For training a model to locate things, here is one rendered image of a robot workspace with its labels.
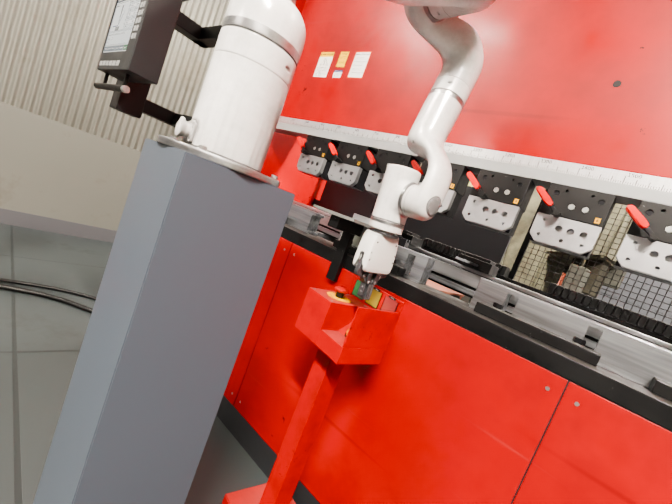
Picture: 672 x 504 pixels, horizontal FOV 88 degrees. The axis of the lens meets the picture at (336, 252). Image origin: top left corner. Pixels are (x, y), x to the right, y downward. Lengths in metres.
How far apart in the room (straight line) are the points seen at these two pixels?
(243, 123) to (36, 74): 3.21
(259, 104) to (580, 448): 0.94
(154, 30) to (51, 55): 1.95
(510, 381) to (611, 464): 0.23
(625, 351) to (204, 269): 0.96
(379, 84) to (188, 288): 1.19
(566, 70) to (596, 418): 0.90
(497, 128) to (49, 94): 3.28
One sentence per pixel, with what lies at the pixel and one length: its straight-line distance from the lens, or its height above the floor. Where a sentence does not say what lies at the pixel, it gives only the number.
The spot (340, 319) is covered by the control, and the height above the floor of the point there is 0.74.
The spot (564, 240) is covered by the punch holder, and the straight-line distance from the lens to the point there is 1.10.
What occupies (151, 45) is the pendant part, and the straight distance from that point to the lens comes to 1.83.
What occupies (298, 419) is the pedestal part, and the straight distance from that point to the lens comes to 1.07.
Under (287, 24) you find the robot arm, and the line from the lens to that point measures 0.59.
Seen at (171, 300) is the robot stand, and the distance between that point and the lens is 0.53.
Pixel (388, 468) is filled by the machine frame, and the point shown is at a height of 0.36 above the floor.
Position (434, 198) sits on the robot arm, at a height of 1.10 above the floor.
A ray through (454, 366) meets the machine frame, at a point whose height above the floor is 0.72.
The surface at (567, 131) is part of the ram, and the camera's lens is 1.19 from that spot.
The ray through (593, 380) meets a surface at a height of 0.85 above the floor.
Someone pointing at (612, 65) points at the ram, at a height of 1.61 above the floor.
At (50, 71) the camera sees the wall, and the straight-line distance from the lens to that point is 3.71.
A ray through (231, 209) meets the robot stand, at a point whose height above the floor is 0.95.
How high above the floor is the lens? 0.99
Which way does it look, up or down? 6 degrees down
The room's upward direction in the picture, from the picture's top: 21 degrees clockwise
